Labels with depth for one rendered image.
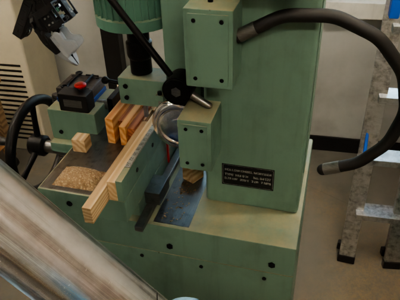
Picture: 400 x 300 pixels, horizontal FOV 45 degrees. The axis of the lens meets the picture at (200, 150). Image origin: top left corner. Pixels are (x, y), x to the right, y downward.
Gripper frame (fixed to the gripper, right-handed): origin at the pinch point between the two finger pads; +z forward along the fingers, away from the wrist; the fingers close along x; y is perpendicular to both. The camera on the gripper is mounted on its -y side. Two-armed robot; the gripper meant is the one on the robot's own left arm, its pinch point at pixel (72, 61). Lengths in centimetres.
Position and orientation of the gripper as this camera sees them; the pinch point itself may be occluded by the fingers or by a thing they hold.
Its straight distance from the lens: 123.9
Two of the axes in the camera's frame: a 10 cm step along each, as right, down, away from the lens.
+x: 2.5, -5.5, 8.0
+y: 8.3, -3.1, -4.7
